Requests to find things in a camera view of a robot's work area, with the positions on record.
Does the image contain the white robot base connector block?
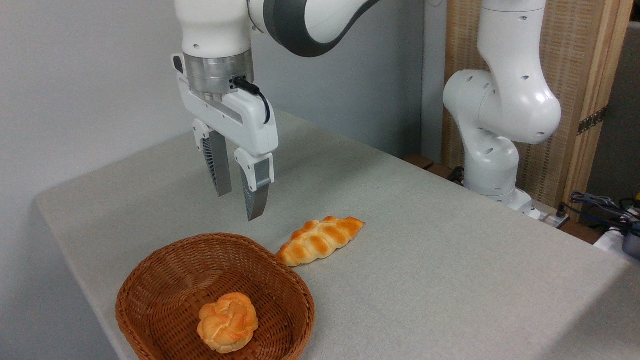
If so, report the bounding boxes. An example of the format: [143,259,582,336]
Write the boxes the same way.
[529,200,571,230]

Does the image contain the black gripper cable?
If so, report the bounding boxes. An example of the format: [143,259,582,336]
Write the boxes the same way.
[232,76,272,125]

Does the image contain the brown wicker basket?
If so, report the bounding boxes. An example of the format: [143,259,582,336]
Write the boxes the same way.
[115,233,316,360]

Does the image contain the round knotted bread roll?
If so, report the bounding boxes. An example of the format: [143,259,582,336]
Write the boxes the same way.
[196,292,260,354]

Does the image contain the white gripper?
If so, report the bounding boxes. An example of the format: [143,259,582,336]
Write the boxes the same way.
[171,53,279,222]

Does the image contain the brown wooden block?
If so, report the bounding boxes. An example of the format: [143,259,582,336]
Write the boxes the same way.
[425,164,457,182]
[402,153,436,171]

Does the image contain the tangled dark cables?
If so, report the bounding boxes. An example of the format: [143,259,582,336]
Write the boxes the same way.
[557,191,640,237]

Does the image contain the long braided bread loaf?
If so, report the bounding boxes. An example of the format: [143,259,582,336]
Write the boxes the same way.
[276,216,366,267]

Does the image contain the brass screen hinge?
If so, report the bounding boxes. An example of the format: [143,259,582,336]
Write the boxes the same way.
[577,106,608,136]

